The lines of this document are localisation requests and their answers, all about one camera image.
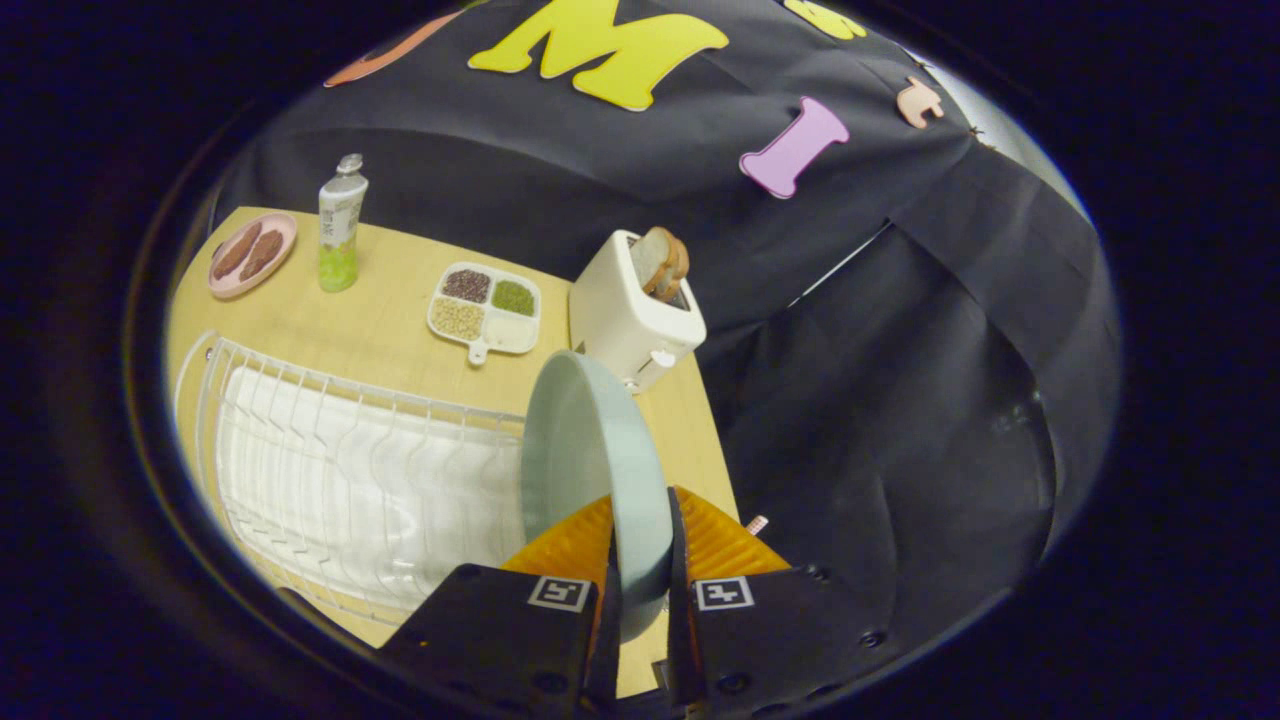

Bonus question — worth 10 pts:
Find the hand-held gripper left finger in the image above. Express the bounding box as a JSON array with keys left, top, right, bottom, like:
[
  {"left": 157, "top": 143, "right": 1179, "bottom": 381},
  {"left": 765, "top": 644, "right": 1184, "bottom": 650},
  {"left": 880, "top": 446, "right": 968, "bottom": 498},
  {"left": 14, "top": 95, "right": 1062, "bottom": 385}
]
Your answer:
[{"left": 378, "top": 492, "right": 621, "bottom": 720}]

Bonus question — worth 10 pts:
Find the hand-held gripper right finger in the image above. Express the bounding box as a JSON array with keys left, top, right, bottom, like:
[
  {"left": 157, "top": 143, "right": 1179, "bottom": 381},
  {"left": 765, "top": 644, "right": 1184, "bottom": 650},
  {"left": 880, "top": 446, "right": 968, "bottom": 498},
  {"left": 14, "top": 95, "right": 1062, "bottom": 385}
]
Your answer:
[{"left": 665, "top": 486, "right": 891, "bottom": 720}]

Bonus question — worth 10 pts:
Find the pale green plate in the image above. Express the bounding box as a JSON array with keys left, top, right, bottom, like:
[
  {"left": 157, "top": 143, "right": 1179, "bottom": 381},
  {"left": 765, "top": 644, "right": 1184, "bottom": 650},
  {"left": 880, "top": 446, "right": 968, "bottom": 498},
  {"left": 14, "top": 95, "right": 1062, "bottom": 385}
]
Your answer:
[{"left": 520, "top": 350, "right": 676, "bottom": 641}]

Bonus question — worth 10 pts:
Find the white wire dish rack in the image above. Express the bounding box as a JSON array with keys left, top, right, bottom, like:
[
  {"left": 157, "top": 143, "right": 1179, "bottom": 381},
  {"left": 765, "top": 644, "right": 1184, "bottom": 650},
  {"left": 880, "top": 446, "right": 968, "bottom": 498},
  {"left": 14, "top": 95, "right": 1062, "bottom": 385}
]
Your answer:
[{"left": 175, "top": 330, "right": 531, "bottom": 626}]

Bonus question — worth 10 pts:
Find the pink plate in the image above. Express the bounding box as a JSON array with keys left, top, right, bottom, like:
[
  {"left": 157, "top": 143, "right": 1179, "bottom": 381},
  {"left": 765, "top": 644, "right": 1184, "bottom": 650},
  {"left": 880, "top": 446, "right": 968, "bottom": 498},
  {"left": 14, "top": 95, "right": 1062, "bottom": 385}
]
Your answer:
[{"left": 207, "top": 211, "right": 299, "bottom": 300}]

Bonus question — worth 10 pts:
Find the black backdrop cloth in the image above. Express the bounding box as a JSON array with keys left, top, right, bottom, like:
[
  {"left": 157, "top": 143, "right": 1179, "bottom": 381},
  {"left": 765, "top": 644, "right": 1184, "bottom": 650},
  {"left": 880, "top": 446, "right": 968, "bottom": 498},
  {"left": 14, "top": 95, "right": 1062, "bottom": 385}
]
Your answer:
[{"left": 215, "top": 0, "right": 1121, "bottom": 651}]

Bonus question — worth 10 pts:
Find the cream toaster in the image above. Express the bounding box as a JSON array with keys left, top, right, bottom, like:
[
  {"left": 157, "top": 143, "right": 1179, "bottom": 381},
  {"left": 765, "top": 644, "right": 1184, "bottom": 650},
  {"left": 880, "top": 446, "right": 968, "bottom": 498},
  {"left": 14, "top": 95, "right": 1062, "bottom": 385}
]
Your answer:
[{"left": 568, "top": 229, "right": 708, "bottom": 394}]

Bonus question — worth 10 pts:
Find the white divided bean tray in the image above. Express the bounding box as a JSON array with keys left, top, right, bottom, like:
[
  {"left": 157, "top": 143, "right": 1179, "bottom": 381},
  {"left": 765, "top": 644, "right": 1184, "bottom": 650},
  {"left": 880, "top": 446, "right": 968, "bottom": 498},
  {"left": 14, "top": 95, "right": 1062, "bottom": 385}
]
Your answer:
[{"left": 427, "top": 262, "right": 543, "bottom": 365}]

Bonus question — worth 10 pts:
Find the brown bread slice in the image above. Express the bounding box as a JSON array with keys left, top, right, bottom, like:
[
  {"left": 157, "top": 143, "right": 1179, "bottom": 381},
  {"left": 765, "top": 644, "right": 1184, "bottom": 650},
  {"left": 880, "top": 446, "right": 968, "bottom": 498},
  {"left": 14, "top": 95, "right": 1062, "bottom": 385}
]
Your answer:
[{"left": 655, "top": 234, "right": 691, "bottom": 302}]

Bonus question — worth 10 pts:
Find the light bread slice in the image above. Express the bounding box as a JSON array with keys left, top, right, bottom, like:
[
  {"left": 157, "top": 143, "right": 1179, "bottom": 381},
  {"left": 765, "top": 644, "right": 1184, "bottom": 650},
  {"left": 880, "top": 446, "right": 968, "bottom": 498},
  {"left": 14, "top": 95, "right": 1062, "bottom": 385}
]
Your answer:
[{"left": 630, "top": 227, "right": 673, "bottom": 296}]

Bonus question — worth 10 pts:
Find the bottle with green liquid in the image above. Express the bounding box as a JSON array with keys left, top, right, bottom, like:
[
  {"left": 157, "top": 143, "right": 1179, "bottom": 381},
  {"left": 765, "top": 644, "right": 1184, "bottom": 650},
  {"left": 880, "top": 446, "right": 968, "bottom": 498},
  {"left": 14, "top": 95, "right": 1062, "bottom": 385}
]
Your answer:
[{"left": 318, "top": 153, "right": 370, "bottom": 293}]

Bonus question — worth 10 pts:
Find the brown patty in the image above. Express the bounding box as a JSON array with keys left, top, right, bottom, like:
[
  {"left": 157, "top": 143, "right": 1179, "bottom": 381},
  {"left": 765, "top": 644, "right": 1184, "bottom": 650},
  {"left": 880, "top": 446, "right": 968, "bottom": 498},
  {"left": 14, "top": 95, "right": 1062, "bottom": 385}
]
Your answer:
[
  {"left": 240, "top": 229, "right": 286, "bottom": 282},
  {"left": 212, "top": 221, "right": 263, "bottom": 281}
]

